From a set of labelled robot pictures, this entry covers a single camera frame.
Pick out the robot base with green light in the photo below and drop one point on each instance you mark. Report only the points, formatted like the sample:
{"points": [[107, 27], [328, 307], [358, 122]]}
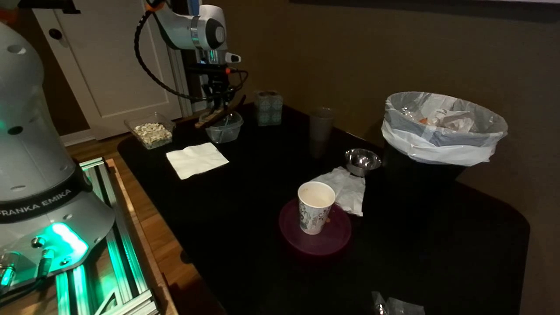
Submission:
{"points": [[50, 216]]}

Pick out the aluminium frame rails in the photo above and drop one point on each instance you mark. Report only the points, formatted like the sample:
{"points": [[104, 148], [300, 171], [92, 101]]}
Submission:
{"points": [[113, 281]]}

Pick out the small metal bowl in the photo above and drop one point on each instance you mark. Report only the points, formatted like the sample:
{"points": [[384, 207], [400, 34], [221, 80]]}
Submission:
{"points": [[361, 162]]}

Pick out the crumpled white paper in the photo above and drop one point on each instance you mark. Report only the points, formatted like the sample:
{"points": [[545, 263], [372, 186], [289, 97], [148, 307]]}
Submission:
{"points": [[349, 190]]}

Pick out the dark plastic tumbler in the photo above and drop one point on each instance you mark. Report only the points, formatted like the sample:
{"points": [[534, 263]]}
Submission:
{"points": [[321, 125]]}

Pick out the patterned paper cup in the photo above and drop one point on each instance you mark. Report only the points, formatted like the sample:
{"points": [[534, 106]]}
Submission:
{"points": [[314, 204]]}

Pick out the clear plastic bowl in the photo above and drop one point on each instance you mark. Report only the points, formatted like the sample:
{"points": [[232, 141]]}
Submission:
{"points": [[226, 130]]}

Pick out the clear container of popcorn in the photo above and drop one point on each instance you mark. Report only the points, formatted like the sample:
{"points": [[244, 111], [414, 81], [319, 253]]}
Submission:
{"points": [[151, 130]]}

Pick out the wooden spoon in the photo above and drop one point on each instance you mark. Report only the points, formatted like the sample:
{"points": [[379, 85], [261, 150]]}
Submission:
{"points": [[219, 115]]}

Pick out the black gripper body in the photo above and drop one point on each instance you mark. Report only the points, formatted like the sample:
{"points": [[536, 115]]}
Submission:
{"points": [[218, 78]]}

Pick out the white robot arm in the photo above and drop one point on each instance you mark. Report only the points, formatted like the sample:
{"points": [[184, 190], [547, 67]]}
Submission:
{"points": [[202, 32]]}

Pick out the white door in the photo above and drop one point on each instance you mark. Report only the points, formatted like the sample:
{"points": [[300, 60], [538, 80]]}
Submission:
{"points": [[95, 52]]}

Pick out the white paper napkin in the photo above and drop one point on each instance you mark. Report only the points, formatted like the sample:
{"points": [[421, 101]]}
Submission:
{"points": [[195, 160]]}

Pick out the bin with white bag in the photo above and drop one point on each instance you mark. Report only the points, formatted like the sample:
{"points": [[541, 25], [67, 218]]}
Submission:
{"points": [[442, 130]]}

